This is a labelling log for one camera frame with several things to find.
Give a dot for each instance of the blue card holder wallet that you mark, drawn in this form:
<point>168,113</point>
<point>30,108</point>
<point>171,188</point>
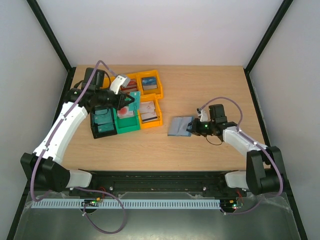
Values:
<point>178,126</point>

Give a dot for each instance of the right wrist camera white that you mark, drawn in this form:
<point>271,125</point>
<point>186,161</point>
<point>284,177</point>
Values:
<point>202,115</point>

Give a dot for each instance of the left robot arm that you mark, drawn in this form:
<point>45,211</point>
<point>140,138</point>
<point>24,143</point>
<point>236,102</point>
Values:
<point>44,167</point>

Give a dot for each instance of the right black frame post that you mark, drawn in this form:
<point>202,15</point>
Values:
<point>276,20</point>

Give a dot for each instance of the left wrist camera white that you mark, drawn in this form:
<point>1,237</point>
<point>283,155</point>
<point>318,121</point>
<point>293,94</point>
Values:
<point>120,80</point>

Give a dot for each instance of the yellow bin back right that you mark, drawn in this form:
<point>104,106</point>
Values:
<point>152,73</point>

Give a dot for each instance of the teal vip card stack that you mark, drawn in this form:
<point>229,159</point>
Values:
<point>103,116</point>
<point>104,128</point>

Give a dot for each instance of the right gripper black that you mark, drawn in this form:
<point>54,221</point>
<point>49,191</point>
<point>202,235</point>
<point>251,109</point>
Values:
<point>194,126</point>

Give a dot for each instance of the yellow bin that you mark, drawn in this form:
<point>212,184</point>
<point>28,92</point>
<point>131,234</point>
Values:
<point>152,73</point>
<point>138,78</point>
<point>106,83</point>
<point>159,121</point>

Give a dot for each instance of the yellow bin front right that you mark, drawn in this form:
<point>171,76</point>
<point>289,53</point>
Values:
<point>159,121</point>

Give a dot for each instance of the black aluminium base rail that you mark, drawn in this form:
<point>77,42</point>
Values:
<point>206,183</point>

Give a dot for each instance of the left black frame post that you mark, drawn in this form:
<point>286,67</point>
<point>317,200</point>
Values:
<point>42,20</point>

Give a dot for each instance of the black bin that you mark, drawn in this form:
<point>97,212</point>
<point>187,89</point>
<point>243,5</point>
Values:
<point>93,126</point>

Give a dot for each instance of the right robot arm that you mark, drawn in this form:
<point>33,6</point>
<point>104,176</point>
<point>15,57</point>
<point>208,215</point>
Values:
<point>250,150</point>

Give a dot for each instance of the green bin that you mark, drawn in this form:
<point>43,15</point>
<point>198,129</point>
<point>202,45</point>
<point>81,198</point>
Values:
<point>129,123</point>

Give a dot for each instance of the yellow bin back middle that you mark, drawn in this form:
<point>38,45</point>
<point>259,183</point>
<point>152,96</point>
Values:
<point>138,78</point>

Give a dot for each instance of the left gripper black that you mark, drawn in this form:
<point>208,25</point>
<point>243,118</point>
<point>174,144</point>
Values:
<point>120,103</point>

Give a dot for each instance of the white slotted cable duct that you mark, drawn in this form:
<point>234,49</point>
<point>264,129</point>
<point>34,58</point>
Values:
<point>129,204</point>

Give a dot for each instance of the white pink VIP card stack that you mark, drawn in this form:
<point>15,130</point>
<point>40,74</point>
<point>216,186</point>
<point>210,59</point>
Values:
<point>147,107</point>

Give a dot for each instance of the blue card stack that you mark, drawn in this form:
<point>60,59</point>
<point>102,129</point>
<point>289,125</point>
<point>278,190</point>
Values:
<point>149,83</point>

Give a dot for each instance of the white red circle card stack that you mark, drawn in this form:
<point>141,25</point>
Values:
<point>124,113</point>

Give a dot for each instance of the yellow bin back left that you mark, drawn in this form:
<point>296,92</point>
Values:
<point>106,83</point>

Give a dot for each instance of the magnetic stripe white card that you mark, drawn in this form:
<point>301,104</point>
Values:
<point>148,117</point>

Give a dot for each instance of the black frame post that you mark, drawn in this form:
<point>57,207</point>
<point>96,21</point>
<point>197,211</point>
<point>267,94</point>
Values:
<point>42,20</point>
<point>276,20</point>

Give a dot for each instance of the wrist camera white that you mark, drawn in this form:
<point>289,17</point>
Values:
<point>202,115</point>
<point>120,80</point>

